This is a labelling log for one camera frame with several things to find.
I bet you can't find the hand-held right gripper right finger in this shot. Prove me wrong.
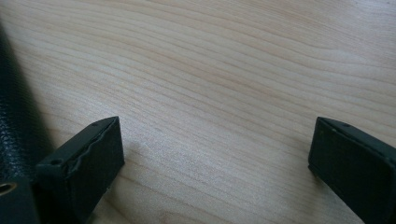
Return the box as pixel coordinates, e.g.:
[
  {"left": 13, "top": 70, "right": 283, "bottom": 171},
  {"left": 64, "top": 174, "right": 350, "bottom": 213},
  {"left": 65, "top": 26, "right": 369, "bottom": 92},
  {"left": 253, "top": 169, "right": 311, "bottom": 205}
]
[{"left": 307, "top": 116, "right": 396, "bottom": 224}]

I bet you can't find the black textured leather case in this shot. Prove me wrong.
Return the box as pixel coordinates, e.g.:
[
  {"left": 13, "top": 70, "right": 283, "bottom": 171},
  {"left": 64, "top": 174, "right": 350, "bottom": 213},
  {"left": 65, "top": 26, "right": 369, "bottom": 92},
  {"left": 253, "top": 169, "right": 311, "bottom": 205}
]
[{"left": 0, "top": 22, "right": 57, "bottom": 183}]

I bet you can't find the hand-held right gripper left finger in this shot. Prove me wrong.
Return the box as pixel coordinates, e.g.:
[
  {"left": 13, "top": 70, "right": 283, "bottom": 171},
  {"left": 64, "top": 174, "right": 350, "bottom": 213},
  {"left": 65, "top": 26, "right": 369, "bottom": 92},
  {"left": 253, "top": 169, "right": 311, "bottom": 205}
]
[{"left": 35, "top": 116, "right": 126, "bottom": 224}]

